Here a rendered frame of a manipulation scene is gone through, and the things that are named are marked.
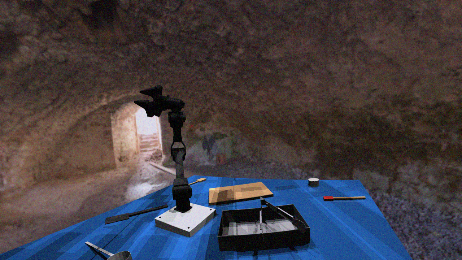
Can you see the light brown wooden board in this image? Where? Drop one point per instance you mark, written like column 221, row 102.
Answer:
column 238, row 193

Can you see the grey cylinder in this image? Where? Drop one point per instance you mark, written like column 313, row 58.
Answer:
column 313, row 182

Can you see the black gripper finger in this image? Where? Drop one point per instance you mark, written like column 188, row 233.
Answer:
column 149, row 92
column 143, row 104

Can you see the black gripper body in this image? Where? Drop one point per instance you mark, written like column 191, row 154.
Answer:
column 158, row 101

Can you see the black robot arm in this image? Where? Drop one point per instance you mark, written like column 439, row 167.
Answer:
column 181, row 190

